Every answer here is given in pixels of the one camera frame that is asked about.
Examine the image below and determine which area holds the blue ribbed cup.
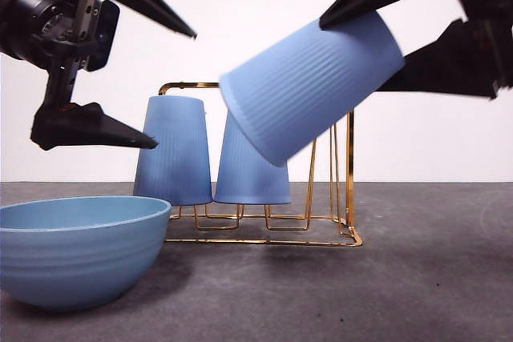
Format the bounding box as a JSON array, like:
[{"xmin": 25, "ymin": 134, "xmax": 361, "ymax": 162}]
[
  {"xmin": 219, "ymin": 10, "xmax": 406, "ymax": 168},
  {"xmin": 214, "ymin": 109, "xmax": 293, "ymax": 205},
  {"xmin": 132, "ymin": 95, "xmax": 213, "ymax": 207}
]

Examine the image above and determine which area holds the blue bowl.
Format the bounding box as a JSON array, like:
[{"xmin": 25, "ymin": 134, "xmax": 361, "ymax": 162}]
[{"xmin": 0, "ymin": 195, "xmax": 172, "ymax": 312}]

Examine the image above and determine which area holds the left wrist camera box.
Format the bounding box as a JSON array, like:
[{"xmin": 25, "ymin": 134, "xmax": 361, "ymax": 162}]
[{"xmin": 85, "ymin": 0, "xmax": 121, "ymax": 73}]

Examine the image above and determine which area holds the gold wire cup rack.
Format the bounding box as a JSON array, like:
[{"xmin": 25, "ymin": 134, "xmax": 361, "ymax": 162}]
[{"xmin": 158, "ymin": 82, "xmax": 364, "ymax": 247}]

